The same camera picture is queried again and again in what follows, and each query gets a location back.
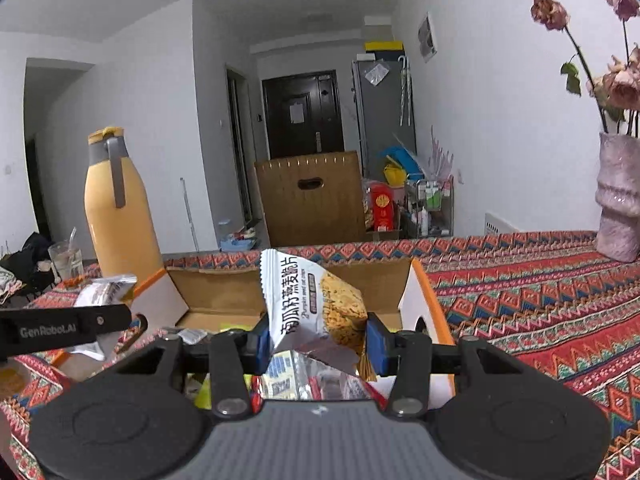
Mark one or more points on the black cloth bag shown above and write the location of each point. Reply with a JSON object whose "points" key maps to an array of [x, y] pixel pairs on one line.
{"points": [[30, 260]]}

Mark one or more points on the white printed snack packet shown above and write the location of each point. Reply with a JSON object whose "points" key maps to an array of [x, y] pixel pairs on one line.
{"points": [[285, 385]]}

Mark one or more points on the orange-edged cardboard box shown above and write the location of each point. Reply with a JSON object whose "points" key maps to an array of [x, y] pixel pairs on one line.
{"points": [[350, 280]]}

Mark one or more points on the pink textured vase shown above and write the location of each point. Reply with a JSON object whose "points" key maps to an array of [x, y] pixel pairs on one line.
{"points": [[620, 200]]}

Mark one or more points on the white pole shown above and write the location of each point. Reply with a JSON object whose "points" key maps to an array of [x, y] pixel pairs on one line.
{"points": [[189, 220]]}

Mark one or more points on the dried pink flowers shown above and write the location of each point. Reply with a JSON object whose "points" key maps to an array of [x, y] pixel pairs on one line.
{"points": [[545, 10]]}

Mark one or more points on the dark entrance door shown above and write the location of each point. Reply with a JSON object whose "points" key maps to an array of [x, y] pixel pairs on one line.
{"points": [[285, 135]]}

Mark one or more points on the yellow thermos jug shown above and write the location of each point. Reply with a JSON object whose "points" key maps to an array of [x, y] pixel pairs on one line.
{"points": [[120, 220]]}

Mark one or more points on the small clear packet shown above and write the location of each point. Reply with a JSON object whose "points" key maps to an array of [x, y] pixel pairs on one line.
{"points": [[192, 336]]}

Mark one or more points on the large brown cardboard carton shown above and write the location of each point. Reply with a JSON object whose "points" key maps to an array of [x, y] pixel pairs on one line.
{"points": [[310, 210]]}

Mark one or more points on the brown white snack packet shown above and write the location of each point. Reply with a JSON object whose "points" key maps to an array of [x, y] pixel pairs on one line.
{"points": [[105, 290]]}

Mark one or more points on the yellow box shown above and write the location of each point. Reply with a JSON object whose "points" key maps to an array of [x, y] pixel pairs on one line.
{"points": [[382, 46]]}

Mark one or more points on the red snack packet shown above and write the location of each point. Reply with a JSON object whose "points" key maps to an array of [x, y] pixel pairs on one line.
{"points": [[256, 395]]}

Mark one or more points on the grey refrigerator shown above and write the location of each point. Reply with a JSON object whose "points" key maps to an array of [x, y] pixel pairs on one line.
{"points": [[380, 110]]}

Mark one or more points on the white cracker snack packet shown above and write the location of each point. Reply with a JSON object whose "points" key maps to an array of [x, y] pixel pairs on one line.
{"points": [[300, 300]]}

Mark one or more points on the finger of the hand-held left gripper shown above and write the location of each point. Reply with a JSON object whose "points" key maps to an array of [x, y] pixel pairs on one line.
{"points": [[107, 320]]}

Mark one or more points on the white wall heater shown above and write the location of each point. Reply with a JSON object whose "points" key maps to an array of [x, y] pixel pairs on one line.
{"points": [[500, 224]]}

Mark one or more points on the yellow bag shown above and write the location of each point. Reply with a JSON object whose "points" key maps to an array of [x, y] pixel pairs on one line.
{"points": [[394, 175]]}

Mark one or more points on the drinking glass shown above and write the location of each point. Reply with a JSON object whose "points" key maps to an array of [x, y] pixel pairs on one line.
{"points": [[65, 262]]}

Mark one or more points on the pink feather decoration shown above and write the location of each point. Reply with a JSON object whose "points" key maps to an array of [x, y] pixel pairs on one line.
{"points": [[440, 157]]}

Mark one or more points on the blue bag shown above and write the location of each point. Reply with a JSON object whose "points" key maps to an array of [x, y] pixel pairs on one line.
{"points": [[400, 157]]}

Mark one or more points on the white wall panel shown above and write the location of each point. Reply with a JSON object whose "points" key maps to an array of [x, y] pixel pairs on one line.
{"points": [[426, 35]]}

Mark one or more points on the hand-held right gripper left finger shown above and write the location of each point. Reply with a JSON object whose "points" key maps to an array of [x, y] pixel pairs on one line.
{"points": [[262, 352]]}

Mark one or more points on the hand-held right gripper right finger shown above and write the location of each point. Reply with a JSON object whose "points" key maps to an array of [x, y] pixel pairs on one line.
{"points": [[377, 347]]}

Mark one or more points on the red gift box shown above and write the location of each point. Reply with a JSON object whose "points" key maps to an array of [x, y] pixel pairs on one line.
{"points": [[382, 207]]}

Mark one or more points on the white hanging umbrella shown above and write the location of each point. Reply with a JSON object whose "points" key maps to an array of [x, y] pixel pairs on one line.
{"points": [[404, 95]]}

